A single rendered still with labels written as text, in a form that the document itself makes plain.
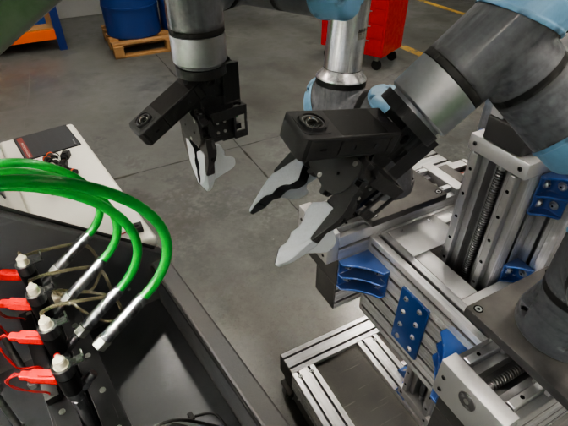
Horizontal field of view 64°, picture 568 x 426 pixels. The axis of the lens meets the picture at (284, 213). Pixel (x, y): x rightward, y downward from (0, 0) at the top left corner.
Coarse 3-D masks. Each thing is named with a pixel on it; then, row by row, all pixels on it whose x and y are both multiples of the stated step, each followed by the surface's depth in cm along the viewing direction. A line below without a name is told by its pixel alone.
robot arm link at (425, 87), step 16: (416, 64) 43; (432, 64) 42; (400, 80) 44; (416, 80) 42; (432, 80) 41; (448, 80) 41; (400, 96) 43; (416, 96) 42; (432, 96) 41; (448, 96) 41; (464, 96) 41; (416, 112) 43; (432, 112) 42; (448, 112) 42; (464, 112) 43; (432, 128) 44; (448, 128) 44
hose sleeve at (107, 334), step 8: (136, 296) 63; (128, 304) 63; (136, 304) 62; (144, 304) 63; (128, 312) 62; (136, 312) 63; (120, 320) 62; (128, 320) 63; (112, 328) 62; (120, 328) 63; (104, 336) 62; (112, 336) 63
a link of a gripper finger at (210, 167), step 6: (204, 132) 66; (204, 138) 66; (210, 138) 66; (204, 144) 67; (210, 144) 66; (204, 150) 68; (210, 150) 67; (210, 156) 67; (210, 162) 68; (210, 168) 69; (210, 174) 71
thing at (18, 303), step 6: (0, 300) 73; (6, 300) 73; (12, 300) 73; (18, 300) 73; (24, 300) 73; (0, 306) 73; (6, 306) 73; (12, 306) 72; (18, 306) 72; (24, 306) 72
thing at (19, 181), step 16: (0, 176) 44; (16, 176) 45; (32, 176) 46; (48, 176) 47; (80, 192) 49; (96, 192) 50; (112, 192) 51; (144, 208) 55; (160, 224) 58; (160, 272) 62; (144, 288) 63
